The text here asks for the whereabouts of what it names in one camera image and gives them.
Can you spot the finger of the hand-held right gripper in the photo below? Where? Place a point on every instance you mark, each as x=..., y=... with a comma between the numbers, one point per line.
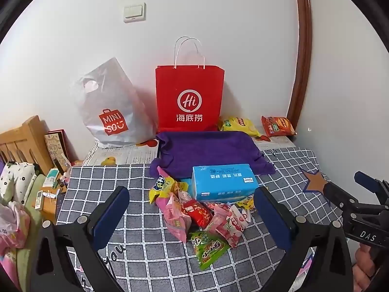
x=366, y=181
x=334, y=193

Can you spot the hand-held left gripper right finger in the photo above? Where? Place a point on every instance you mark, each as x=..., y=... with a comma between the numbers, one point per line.
x=273, y=216

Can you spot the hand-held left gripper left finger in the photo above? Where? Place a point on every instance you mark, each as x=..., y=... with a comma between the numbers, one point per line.
x=111, y=216

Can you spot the yellow triangular snack packet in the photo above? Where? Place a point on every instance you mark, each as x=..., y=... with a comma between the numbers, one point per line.
x=247, y=202

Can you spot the magenta snack packet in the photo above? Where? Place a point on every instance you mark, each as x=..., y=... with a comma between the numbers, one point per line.
x=161, y=205

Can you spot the plain pink snack packet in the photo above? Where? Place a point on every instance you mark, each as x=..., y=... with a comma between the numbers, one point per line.
x=223, y=231

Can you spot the small pink red snack packet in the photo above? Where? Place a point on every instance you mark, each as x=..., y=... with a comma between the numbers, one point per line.
x=218, y=209

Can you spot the yellow blue-print snack packet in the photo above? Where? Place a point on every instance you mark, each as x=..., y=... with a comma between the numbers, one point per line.
x=162, y=187

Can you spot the pink cookie snack packet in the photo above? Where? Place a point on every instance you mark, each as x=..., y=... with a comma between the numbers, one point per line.
x=177, y=222

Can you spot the green snack packet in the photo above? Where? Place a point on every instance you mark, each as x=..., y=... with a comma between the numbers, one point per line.
x=209, y=249

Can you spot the person's right hand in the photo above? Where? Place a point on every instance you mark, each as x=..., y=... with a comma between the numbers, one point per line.
x=364, y=263

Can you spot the grey checked blanket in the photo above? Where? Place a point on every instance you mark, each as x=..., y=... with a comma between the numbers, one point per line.
x=100, y=182

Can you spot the brown cardboard box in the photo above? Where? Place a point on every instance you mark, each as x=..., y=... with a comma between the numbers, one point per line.
x=50, y=211

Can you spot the blue tissue pack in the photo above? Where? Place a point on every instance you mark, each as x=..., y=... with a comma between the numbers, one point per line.
x=221, y=182

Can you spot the teal white small box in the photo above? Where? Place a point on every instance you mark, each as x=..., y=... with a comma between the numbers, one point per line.
x=51, y=176

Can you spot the white remote control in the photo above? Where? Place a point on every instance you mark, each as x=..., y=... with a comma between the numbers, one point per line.
x=39, y=199

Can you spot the green cloth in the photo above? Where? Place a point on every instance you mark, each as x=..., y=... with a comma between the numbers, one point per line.
x=30, y=200

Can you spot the red chip bag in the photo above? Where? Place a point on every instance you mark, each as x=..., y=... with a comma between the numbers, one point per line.
x=278, y=126

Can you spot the patterned beige book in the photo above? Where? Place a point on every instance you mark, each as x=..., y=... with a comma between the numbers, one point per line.
x=54, y=149

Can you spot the purple towel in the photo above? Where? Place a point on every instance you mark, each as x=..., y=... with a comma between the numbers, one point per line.
x=212, y=149

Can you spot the yellow chip bag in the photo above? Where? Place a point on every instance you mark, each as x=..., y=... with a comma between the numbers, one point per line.
x=238, y=124

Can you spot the pink plastic bag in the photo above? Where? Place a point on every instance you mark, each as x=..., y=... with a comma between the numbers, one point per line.
x=13, y=228

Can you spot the red book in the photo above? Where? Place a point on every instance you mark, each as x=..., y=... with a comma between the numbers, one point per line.
x=60, y=131

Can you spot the white floral cloth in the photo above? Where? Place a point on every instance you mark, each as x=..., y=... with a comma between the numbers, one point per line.
x=16, y=176

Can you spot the white plastic shopping bag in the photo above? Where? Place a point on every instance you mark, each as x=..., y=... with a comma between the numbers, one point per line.
x=121, y=103

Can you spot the wooden headboard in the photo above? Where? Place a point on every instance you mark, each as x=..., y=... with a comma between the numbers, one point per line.
x=24, y=137

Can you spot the red paper bag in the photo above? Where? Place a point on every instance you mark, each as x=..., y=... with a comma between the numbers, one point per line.
x=188, y=82

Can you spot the brown wooden door frame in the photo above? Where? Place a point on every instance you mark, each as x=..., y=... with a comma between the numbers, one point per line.
x=304, y=51

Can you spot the white light switch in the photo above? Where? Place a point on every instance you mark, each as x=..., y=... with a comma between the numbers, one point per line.
x=134, y=12

